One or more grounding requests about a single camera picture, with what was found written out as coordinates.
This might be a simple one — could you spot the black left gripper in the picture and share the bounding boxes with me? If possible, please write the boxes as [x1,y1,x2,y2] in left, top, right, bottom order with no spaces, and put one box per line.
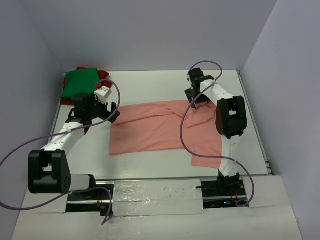
[86,93,120,123]

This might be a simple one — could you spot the pink t shirt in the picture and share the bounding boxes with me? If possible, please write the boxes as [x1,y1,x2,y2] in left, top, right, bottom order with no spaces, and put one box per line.
[109,100,222,169]

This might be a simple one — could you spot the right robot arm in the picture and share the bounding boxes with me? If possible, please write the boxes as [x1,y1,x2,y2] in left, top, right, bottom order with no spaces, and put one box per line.
[184,68,248,196]

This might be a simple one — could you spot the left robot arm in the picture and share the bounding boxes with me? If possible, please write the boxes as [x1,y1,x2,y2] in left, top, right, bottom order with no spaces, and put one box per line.
[28,87,120,199]

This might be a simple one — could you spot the red folded t shirt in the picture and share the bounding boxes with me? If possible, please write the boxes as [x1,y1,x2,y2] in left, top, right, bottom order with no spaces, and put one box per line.
[60,67,109,106]

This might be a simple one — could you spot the green folded t shirt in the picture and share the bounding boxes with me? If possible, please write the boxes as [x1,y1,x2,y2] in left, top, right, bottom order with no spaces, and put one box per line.
[60,68,100,100]

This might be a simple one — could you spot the silver tape patch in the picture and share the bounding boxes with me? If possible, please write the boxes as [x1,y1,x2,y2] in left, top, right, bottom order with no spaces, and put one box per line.
[112,179,204,217]

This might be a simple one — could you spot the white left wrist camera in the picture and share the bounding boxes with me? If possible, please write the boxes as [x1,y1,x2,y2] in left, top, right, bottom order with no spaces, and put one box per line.
[94,85,112,105]

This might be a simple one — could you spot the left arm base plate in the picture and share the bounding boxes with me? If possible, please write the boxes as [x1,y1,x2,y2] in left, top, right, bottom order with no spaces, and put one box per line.
[65,189,110,217]

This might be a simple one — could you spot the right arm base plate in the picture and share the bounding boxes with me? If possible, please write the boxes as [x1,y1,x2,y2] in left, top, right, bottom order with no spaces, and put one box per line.
[196,180,247,209]

